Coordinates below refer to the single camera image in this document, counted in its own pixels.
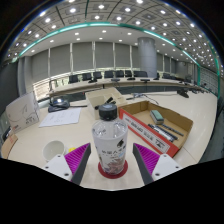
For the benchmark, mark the round ceiling lights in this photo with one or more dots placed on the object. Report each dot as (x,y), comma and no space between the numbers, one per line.
(101,6)

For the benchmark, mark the small open white box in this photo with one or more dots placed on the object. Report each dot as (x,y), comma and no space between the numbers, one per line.
(96,98)

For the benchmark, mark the grey-green whiteboard eraser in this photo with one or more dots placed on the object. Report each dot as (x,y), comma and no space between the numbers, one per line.
(156,117)

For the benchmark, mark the flat round red coaster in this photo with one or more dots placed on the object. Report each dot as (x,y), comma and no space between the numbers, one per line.
(113,176)

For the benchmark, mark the brown cardboard tray red edge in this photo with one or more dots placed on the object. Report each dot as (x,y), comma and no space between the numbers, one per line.
(143,133)

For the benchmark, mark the black conference microphones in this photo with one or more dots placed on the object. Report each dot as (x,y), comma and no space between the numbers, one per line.
(145,80)

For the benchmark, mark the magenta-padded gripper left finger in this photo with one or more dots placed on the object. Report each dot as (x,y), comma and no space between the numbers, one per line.
(74,160)

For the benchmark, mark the black desktop microphone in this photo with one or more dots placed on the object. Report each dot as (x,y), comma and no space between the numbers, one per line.
(183,93)

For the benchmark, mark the black office chairs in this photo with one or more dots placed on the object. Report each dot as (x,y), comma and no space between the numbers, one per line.
(108,74)

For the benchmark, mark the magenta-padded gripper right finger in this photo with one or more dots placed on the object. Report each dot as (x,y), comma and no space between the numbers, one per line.
(149,160)

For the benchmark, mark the large white cardboard box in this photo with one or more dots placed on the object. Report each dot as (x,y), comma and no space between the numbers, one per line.
(21,113)

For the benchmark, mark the clear water bottle black cap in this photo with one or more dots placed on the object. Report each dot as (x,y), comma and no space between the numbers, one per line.
(110,146)

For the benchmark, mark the black clip in white box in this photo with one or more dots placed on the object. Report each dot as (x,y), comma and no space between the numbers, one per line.
(108,100)

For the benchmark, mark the black desk phone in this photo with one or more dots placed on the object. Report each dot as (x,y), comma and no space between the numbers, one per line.
(58,105)

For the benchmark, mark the brown kraft paper envelope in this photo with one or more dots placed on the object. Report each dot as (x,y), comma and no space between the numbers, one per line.
(8,146)

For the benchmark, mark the white printed paper sheet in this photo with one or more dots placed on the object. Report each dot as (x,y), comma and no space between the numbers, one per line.
(60,117)

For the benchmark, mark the black marker pen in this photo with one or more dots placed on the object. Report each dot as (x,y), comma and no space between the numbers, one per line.
(162,132)
(172,130)

